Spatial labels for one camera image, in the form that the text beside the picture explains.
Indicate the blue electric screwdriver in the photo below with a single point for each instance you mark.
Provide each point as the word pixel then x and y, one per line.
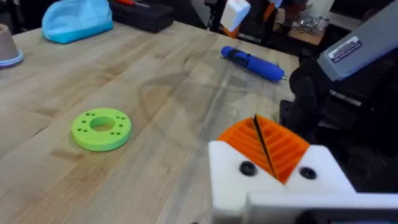
pixel 253 63

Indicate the finger of the white orange right gripper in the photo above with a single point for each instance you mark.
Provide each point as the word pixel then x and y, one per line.
pixel 270 11
pixel 234 12

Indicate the heap of shiny metal parts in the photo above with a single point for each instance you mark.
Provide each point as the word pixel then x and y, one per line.
pixel 311 24

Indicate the green disc with holes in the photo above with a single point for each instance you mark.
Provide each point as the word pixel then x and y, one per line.
pixel 101 129

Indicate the black tool case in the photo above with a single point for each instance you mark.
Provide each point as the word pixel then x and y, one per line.
pixel 143 15

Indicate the white orange left gripper right finger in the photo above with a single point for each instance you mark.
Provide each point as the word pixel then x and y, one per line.
pixel 289 149

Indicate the light blue tub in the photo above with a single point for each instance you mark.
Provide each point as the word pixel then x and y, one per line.
pixel 76 20

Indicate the white orange left gripper left finger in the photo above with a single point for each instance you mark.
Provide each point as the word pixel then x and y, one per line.
pixel 230 168

